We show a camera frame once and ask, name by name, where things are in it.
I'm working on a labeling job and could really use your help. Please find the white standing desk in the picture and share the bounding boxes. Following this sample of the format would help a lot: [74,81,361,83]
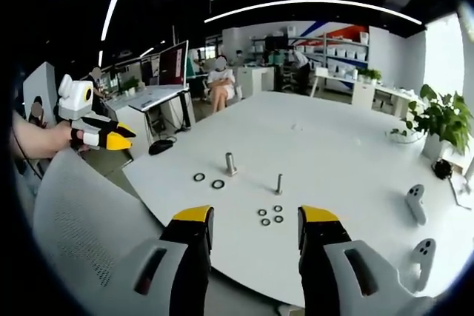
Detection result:
[110,84,196,147]

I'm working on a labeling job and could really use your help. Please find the computer monitor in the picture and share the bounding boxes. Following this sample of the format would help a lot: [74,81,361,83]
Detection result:
[158,39,190,90]

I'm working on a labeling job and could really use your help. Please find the white curved panel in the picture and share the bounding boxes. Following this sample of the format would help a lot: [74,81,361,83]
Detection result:
[21,61,59,125]

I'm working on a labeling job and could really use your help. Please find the curved ceiling light strip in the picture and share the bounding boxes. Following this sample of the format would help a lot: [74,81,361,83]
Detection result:
[100,0,140,41]

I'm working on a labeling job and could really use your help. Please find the black cable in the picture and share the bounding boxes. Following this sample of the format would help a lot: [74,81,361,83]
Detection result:
[12,123,44,180]

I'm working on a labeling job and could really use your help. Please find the white mesh chair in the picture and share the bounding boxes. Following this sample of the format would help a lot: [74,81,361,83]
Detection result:
[32,148,170,316]

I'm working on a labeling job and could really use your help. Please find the small potted plant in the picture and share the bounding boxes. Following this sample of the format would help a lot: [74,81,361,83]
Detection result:
[121,76,141,97]

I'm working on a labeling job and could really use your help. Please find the large threaded stud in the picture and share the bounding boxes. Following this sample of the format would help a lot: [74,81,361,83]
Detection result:
[224,151,240,178]

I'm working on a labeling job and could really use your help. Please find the white cabinet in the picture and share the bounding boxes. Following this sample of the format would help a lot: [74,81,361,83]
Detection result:
[236,65,276,98]

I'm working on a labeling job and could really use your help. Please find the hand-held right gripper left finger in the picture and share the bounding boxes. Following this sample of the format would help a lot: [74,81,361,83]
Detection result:
[113,204,215,316]

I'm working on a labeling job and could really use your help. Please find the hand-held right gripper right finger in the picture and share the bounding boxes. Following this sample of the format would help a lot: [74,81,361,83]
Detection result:
[298,204,445,316]

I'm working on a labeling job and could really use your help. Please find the white handheld controller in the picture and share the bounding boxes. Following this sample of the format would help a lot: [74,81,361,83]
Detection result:
[404,184,427,226]
[410,238,438,293]

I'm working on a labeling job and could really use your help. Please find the large potted green plant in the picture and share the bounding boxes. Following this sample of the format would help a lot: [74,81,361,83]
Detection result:
[390,83,474,162]

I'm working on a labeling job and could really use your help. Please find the person's left hand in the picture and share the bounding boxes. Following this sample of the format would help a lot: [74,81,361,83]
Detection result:
[41,123,90,160]

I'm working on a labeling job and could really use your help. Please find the long ceiling light strip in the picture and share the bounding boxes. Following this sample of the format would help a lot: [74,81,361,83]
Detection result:
[203,0,424,25]

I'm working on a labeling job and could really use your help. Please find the storage shelf with white bins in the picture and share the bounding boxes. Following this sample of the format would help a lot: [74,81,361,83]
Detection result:
[287,25,371,73]

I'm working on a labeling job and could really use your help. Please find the potted plant on cabinet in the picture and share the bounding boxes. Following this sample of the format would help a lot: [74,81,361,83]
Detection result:
[355,67,383,85]

